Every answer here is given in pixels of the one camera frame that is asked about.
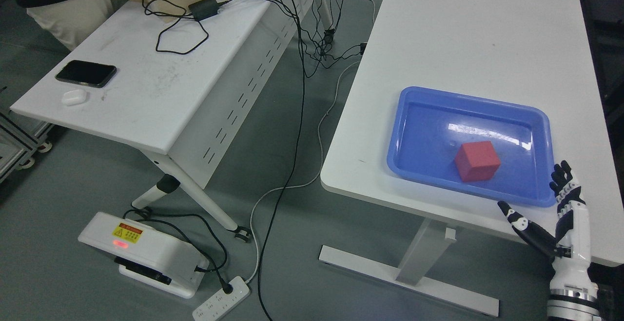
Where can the aluminium frame cart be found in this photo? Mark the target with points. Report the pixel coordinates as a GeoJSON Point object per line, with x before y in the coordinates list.
{"type": "Point", "coordinates": [20, 142]}

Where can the person legs beige trousers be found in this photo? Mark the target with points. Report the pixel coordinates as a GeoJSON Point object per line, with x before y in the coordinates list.
{"type": "Point", "coordinates": [58, 4]}

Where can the blue plastic tray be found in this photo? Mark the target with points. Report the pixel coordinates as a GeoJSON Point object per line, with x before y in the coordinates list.
{"type": "Point", "coordinates": [431, 126]}

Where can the white black charging dock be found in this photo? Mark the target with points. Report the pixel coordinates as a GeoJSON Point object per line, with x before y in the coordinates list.
{"type": "Point", "coordinates": [146, 254]}

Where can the black smartphone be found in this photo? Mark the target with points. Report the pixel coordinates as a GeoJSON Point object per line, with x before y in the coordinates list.
{"type": "Point", "coordinates": [89, 74]}

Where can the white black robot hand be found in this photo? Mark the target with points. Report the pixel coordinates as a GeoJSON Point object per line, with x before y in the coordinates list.
{"type": "Point", "coordinates": [568, 249]}

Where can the white earbuds case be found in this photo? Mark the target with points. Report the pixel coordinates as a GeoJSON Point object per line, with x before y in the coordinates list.
{"type": "Point", "coordinates": [74, 97]}

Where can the white power strip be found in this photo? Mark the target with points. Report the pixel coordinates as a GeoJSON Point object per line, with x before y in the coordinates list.
{"type": "Point", "coordinates": [219, 304]}

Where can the white folding table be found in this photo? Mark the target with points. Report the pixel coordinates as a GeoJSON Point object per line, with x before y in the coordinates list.
{"type": "Point", "coordinates": [180, 96]}

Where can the white desk with T leg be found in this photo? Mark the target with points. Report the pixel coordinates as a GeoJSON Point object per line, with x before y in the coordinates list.
{"type": "Point", "coordinates": [533, 53]}

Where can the pink foam block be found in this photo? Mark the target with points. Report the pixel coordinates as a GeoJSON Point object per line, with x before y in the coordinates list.
{"type": "Point", "coordinates": [477, 161]}

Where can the black power adapter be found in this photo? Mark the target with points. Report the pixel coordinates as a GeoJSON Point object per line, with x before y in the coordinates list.
{"type": "Point", "coordinates": [204, 9]}

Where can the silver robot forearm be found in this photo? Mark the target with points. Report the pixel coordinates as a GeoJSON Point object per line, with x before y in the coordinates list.
{"type": "Point", "coordinates": [572, 305]}

